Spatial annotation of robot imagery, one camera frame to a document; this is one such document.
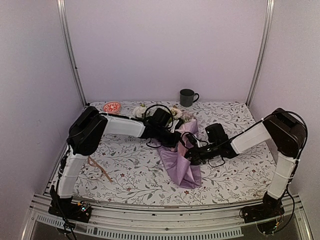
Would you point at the dark grey metal mug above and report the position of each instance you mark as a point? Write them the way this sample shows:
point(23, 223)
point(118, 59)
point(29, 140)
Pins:
point(187, 97)

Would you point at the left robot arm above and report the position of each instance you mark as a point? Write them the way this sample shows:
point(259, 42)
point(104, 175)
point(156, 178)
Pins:
point(84, 137)

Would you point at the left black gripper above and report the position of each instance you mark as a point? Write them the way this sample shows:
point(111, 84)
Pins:
point(175, 141)

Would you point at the red patterned ceramic bowl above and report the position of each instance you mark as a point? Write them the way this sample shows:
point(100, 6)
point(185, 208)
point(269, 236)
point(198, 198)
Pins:
point(112, 107)

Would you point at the right aluminium frame post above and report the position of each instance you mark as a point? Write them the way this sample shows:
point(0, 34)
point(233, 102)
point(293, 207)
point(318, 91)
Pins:
point(270, 4)

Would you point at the white rose long stem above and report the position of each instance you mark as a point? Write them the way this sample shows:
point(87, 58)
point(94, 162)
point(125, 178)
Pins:
point(139, 111)

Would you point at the beige raffia ribbon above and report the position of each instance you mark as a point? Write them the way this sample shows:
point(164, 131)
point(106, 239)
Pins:
point(93, 163)

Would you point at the front aluminium rail base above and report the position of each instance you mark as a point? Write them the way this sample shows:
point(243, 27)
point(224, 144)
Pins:
point(117, 221)

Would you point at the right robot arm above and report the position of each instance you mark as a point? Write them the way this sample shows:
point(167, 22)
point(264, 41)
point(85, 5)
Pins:
point(285, 133)

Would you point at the pink rose stem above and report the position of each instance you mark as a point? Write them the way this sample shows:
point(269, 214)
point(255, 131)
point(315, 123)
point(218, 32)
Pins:
point(177, 113)

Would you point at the left aluminium frame post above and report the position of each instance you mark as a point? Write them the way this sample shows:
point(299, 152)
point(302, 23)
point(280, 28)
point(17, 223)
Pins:
point(62, 13)

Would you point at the purple pink wrapping paper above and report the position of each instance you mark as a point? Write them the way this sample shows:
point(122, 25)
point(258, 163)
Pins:
point(179, 168)

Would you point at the green white flower sprig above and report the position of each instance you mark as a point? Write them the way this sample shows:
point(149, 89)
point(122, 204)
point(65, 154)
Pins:
point(152, 110)

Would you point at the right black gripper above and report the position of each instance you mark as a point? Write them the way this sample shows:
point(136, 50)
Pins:
point(196, 159)

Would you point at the aluminium frame post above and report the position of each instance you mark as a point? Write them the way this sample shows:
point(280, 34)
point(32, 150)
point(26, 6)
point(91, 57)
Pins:
point(62, 13)
point(270, 4)

